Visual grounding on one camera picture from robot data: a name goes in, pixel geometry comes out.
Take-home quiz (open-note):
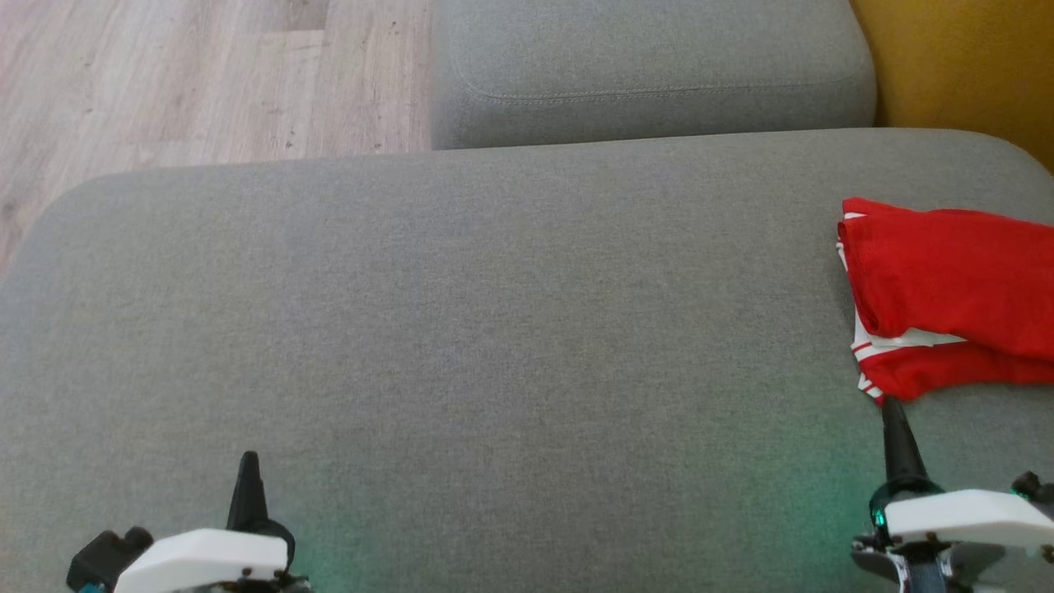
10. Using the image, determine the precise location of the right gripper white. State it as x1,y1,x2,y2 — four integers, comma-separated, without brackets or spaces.
851,396,1054,593

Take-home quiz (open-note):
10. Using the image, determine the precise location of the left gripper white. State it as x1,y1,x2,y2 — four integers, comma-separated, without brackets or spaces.
114,450,291,593

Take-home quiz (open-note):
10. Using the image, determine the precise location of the red shorts striped white waistband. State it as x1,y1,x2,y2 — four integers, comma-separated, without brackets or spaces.
837,196,1054,365

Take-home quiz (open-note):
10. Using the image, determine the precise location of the large grey sofa seat cushion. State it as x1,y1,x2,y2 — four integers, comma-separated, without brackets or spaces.
0,127,1054,593

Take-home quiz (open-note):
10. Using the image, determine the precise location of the small grey sofa seat cushion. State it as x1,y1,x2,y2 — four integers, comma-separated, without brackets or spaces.
427,0,879,152

